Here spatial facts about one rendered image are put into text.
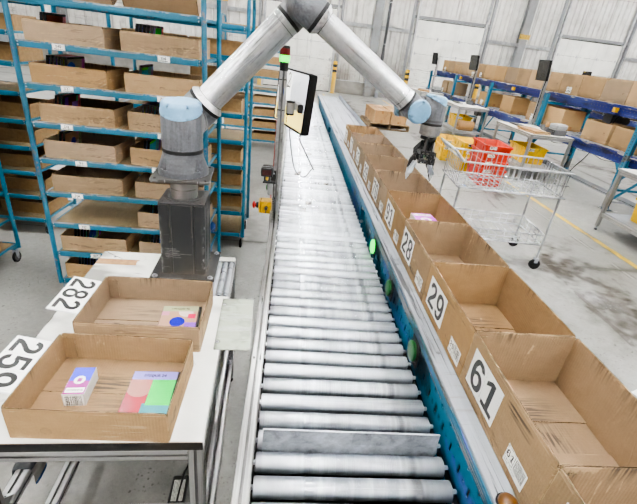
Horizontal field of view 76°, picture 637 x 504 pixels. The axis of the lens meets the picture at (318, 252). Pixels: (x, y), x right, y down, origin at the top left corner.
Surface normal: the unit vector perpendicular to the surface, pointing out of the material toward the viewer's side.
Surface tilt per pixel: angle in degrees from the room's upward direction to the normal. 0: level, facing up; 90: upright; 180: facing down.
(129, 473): 0
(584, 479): 90
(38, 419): 90
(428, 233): 90
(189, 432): 0
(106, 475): 0
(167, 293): 88
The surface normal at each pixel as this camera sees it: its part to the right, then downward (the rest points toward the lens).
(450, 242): 0.04, 0.45
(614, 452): -0.99, -0.09
